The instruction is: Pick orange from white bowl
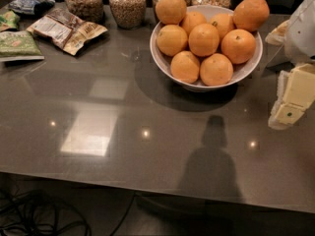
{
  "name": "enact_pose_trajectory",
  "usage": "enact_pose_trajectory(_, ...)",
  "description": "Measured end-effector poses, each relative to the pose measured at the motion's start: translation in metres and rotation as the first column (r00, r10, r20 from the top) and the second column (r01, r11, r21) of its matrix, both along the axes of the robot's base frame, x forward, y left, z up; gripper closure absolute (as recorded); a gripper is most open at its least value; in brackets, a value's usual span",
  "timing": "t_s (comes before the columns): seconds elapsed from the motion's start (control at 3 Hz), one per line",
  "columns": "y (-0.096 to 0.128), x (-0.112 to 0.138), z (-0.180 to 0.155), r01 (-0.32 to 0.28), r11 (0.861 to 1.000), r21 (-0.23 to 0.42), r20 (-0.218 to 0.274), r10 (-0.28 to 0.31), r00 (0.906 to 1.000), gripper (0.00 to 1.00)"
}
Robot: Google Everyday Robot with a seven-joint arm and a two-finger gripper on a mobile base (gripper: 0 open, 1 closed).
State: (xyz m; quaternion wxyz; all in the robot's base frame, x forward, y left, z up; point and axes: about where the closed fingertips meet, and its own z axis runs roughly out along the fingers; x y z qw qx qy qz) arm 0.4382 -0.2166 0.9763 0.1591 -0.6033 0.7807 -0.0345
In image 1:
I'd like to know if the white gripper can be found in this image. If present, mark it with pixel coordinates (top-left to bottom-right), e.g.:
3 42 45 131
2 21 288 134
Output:
265 0 315 130

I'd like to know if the white ceramic bowl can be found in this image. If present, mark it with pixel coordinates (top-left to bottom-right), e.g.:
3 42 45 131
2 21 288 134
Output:
149 4 264 93

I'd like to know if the glass jar of nuts left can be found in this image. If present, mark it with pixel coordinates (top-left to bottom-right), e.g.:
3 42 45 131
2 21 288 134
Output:
65 0 103 23

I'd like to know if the dark blue snack bag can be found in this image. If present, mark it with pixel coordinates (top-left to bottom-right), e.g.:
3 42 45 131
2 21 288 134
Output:
8 0 55 16

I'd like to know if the green snack bag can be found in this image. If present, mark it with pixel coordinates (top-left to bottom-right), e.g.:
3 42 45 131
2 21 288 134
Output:
0 30 44 62

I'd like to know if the small green snack packet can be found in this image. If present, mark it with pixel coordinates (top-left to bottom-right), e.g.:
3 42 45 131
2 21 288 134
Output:
0 11 20 31

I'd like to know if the black cable on floor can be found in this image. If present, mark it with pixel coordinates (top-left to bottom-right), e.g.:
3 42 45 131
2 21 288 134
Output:
0 189 136 236

